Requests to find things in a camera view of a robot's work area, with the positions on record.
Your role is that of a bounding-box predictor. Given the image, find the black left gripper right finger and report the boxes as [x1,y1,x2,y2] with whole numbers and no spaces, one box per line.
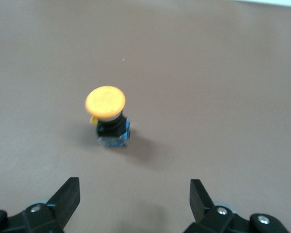
[183,179,243,233]

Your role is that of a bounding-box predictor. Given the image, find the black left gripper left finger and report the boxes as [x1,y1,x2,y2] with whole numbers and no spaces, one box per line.
[22,177,81,233]

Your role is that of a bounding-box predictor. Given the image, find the yellow mushroom push button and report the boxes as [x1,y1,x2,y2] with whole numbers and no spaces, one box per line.
[84,84,132,149]

